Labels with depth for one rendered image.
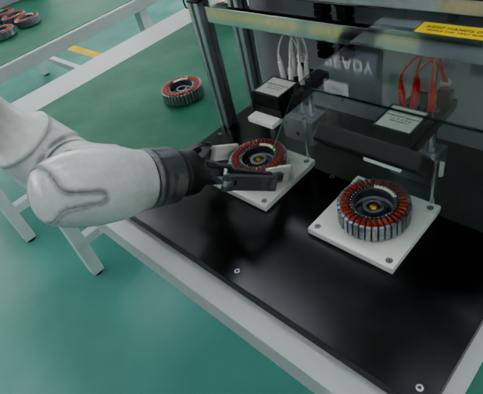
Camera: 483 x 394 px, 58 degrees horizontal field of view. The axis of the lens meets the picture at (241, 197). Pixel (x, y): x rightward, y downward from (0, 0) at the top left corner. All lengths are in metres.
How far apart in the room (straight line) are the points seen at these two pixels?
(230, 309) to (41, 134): 0.37
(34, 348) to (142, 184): 1.33
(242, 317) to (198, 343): 0.90
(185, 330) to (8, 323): 0.74
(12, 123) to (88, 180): 0.17
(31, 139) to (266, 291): 0.40
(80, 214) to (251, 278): 0.27
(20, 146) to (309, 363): 0.49
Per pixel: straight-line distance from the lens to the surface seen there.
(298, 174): 0.82
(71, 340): 1.79
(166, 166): 0.63
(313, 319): 0.63
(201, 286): 0.73
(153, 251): 0.81
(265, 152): 0.86
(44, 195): 0.57
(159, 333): 1.64
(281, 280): 0.68
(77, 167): 0.57
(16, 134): 0.69
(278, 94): 0.79
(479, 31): 0.59
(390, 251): 0.69
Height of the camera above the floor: 1.31
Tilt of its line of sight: 41 degrees down
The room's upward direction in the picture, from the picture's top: 15 degrees counter-clockwise
